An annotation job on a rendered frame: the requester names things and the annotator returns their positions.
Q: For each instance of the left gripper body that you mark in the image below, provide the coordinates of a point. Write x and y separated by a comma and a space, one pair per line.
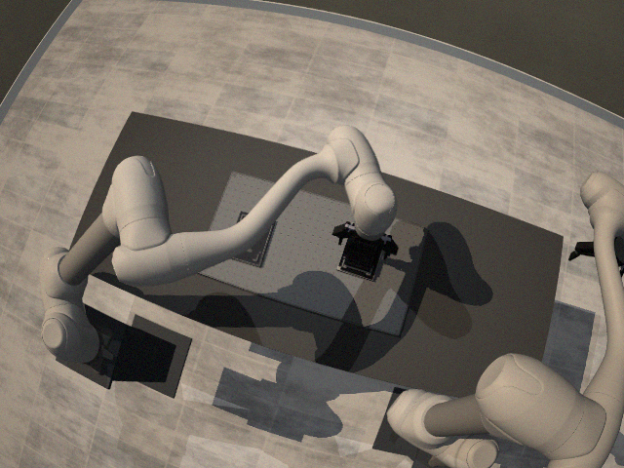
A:
364, 240

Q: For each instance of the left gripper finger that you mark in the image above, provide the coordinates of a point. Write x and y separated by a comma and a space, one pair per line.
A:
344, 231
390, 244

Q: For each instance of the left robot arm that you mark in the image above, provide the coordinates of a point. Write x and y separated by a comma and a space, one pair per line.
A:
150, 254

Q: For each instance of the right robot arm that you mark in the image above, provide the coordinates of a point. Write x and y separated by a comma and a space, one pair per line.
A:
522, 400

